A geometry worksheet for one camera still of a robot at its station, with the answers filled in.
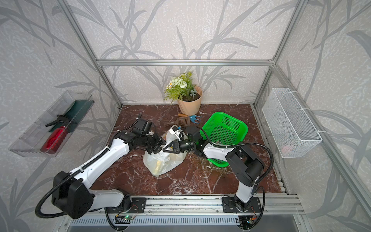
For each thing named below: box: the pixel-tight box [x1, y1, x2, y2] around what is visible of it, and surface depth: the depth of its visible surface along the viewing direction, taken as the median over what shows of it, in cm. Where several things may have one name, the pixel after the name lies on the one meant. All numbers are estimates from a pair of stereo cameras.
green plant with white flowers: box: [164, 71, 198, 105], surface depth 93 cm
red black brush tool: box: [40, 125, 69, 155], surface depth 60 cm
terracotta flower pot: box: [177, 85, 203, 116], surface depth 108 cm
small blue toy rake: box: [189, 115, 202, 125], surface depth 114 cm
